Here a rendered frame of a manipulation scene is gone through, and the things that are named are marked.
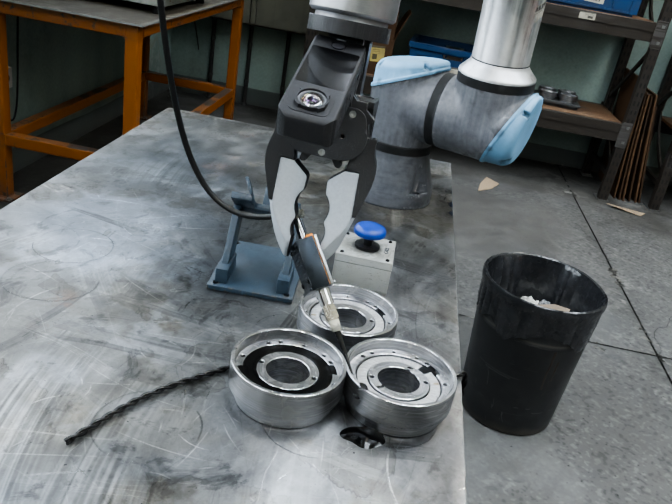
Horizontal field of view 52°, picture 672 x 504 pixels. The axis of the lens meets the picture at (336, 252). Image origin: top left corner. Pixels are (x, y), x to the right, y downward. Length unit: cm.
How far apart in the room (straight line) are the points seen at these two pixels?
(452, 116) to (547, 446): 122
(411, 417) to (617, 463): 153
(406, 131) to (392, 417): 59
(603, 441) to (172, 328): 163
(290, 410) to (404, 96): 62
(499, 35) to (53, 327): 69
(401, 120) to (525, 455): 116
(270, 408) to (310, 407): 3
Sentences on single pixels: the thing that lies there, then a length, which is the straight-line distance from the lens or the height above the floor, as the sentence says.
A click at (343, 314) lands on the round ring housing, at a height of 82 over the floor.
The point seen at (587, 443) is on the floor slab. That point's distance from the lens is 213.
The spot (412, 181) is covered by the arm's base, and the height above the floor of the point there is 85.
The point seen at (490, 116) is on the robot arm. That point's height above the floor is 98.
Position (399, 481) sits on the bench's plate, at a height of 80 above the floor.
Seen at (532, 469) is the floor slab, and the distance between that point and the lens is 196.
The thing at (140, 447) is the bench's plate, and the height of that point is 80.
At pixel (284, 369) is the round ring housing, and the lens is 66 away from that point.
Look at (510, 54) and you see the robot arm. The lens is 103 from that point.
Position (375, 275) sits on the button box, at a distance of 83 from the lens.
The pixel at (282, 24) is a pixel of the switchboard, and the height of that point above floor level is 59.
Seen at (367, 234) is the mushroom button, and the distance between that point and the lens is 82.
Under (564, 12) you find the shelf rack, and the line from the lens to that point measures 403.
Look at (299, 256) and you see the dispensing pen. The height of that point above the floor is 93.
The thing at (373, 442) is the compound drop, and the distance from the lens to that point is 62.
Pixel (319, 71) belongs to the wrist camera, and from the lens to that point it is 55.
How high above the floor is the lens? 120
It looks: 25 degrees down
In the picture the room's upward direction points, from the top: 10 degrees clockwise
